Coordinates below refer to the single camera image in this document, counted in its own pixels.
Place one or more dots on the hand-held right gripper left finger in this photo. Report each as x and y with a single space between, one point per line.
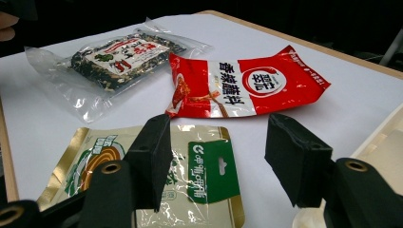
149 164

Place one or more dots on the clear packet of dark dried food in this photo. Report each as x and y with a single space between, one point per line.
126 60

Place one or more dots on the cream plastic storage box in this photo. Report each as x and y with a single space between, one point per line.
383 148

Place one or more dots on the gold green snack packet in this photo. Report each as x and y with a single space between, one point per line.
206 164

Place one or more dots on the red white seasoning packet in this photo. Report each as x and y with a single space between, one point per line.
269 82

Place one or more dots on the white table sheet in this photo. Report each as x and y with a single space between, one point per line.
247 142

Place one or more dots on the grey metal stand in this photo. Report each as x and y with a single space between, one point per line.
393 47

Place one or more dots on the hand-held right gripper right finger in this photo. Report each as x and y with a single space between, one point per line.
294 158

